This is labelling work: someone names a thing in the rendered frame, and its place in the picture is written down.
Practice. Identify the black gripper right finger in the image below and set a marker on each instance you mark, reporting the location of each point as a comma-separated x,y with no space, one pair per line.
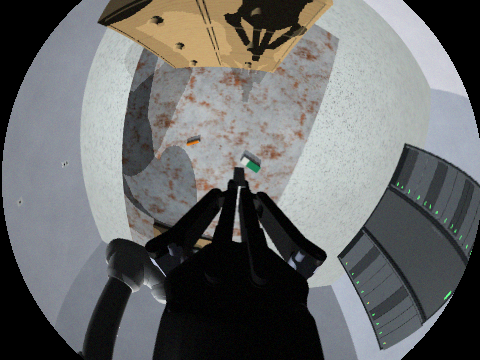
300,253

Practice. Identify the small wooden chest of drawers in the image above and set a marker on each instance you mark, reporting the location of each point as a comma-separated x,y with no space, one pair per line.
115,6

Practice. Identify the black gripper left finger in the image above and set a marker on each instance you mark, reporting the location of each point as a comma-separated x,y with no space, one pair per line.
168,249

